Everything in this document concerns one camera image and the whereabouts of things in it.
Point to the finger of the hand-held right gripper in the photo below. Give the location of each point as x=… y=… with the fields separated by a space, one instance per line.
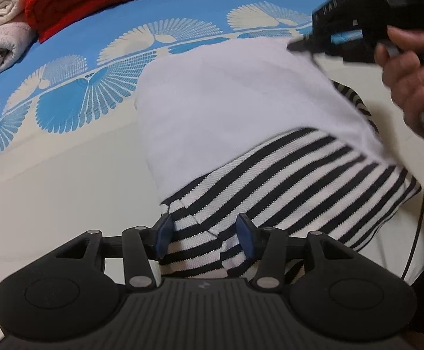
x=346 y=37

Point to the person's right hand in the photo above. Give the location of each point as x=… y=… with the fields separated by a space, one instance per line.
x=408 y=76

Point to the blue and white bed sheet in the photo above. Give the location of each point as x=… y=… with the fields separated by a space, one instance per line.
x=69 y=189

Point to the cream folded blanket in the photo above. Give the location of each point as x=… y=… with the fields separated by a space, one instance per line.
x=0 y=32

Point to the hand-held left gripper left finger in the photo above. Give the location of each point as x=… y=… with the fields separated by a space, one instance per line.
x=163 y=237

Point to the striped hooded top white vest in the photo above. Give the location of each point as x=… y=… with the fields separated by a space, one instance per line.
x=233 y=109

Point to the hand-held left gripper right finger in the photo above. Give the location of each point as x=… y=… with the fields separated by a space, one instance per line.
x=246 y=237

